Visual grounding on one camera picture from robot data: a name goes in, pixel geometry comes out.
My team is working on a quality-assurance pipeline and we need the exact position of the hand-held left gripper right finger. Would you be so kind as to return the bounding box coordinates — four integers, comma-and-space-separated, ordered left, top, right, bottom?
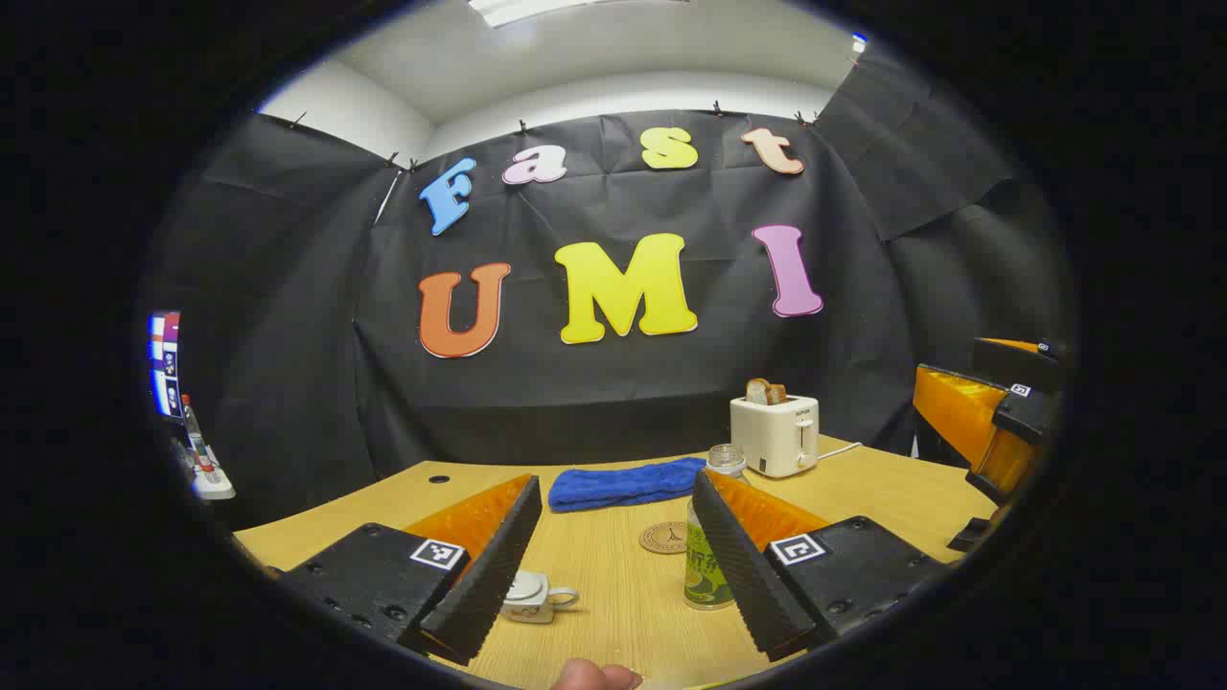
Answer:
690, 468, 960, 662

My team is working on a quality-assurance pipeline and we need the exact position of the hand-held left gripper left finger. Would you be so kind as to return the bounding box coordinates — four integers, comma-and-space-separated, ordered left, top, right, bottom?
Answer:
278, 472, 544, 667

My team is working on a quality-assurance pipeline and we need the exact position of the green label water bottle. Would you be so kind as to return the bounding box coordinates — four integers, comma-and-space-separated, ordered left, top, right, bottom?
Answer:
683, 444, 749, 610

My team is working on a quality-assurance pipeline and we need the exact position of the white ceramic teacup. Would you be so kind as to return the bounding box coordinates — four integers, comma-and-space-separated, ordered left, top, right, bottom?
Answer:
500, 571, 580, 625

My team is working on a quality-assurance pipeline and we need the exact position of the round wooden coaster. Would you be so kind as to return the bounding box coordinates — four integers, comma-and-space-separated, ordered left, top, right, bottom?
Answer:
639, 521, 691, 555

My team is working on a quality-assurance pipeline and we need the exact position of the red cap plastic bottle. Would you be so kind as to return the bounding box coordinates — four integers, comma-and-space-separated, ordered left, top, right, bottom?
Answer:
180, 394, 220, 483

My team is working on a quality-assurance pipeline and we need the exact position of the white toaster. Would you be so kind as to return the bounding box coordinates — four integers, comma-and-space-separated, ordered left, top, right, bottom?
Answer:
729, 394, 821, 479

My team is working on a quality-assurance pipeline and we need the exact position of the blue towel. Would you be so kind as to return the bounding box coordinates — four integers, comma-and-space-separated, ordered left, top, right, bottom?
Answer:
548, 457, 708, 513

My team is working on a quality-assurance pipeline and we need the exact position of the black backdrop cloth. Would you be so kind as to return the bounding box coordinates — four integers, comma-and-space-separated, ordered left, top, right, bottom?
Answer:
144, 48, 1075, 526

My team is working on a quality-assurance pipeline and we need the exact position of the white side table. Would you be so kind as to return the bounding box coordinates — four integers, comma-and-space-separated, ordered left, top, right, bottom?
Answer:
187, 446, 237, 501

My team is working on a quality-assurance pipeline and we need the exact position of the computer monitor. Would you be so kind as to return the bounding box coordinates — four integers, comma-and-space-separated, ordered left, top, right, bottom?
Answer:
147, 310, 183, 420

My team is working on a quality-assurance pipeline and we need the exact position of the ceiling light panel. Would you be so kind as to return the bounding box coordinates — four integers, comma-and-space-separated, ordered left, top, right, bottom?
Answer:
470, 0, 595, 28

